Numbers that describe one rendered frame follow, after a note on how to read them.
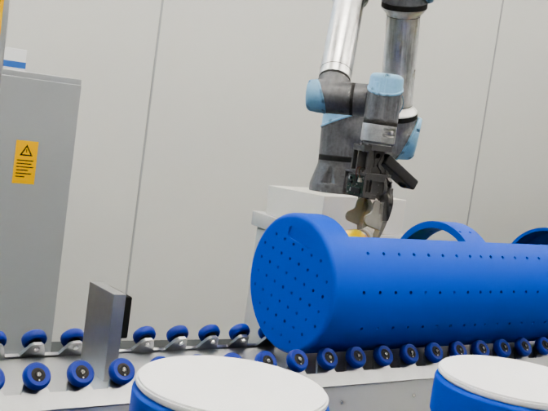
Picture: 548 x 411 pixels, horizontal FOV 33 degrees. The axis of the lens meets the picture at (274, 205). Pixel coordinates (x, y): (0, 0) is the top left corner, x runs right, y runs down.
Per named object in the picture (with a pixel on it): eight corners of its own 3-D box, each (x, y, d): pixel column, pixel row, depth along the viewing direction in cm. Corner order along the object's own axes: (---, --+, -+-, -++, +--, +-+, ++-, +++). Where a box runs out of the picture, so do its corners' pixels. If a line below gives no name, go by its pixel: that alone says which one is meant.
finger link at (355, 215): (336, 233, 205) (346, 194, 203) (356, 234, 209) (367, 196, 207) (345, 238, 203) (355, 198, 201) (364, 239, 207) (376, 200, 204)
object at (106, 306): (79, 364, 168) (89, 280, 166) (99, 363, 170) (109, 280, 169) (103, 382, 160) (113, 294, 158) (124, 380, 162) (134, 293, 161)
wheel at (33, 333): (24, 327, 166) (27, 336, 164) (48, 326, 168) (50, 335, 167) (16, 342, 168) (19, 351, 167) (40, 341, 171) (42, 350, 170)
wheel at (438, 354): (420, 344, 200) (426, 341, 199) (435, 343, 203) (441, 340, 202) (426, 364, 199) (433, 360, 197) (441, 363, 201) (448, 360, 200)
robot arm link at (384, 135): (381, 125, 206) (406, 128, 200) (377, 145, 207) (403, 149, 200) (355, 121, 202) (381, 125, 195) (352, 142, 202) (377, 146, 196)
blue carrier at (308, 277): (236, 318, 201) (266, 194, 195) (501, 311, 253) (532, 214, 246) (313, 379, 179) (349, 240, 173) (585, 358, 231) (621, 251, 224)
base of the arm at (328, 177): (300, 187, 256) (303, 152, 255) (350, 191, 261) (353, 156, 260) (321, 192, 242) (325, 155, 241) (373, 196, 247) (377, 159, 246)
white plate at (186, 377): (333, 429, 119) (333, 438, 119) (324, 369, 146) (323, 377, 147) (120, 399, 119) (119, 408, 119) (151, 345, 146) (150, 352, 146)
